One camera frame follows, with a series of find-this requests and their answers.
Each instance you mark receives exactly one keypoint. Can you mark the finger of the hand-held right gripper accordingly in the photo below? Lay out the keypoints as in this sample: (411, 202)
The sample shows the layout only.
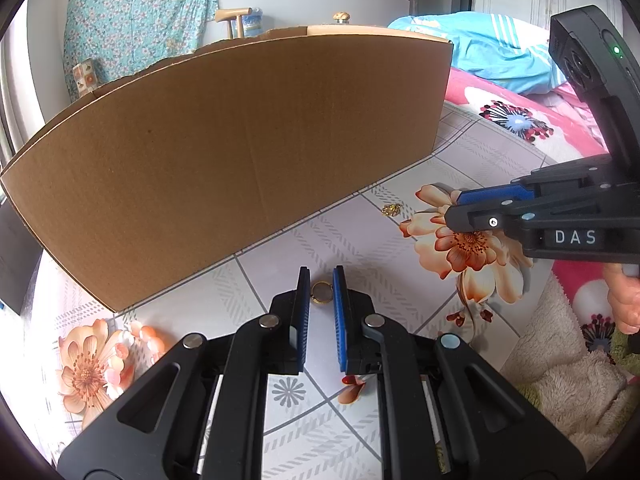
(492, 194)
(475, 220)

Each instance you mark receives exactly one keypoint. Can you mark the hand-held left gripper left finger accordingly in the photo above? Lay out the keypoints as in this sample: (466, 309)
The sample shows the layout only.
(302, 320)

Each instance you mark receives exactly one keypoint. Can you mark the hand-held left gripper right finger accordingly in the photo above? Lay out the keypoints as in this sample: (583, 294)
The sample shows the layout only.
(340, 320)

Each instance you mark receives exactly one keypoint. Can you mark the brown cardboard box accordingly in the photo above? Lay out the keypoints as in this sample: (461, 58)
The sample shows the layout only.
(225, 160)

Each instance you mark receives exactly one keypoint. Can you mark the person's right hand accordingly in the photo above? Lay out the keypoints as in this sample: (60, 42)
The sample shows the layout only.
(622, 300)

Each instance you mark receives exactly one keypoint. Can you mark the pink floral blanket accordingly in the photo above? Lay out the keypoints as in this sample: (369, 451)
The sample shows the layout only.
(575, 147)

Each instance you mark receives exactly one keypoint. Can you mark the floral checked tablecloth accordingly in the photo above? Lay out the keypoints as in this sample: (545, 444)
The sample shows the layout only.
(390, 270)

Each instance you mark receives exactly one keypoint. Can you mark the blue striped garment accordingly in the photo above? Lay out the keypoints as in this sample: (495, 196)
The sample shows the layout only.
(480, 45)

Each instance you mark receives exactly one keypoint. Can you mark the green fluffy towel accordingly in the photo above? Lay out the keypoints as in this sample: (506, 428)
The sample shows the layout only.
(625, 355)

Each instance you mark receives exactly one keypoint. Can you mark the mushroom figurine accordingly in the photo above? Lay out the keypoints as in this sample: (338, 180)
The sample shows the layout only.
(341, 15)

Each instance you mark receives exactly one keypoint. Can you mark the blue water jug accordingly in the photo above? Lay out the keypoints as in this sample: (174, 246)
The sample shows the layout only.
(255, 22)

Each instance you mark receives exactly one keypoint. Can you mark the dark grey cabinet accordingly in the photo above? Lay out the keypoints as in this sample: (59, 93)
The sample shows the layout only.
(15, 260)

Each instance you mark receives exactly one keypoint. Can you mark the teal floral hanging cloth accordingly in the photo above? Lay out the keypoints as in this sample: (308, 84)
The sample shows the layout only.
(140, 15)

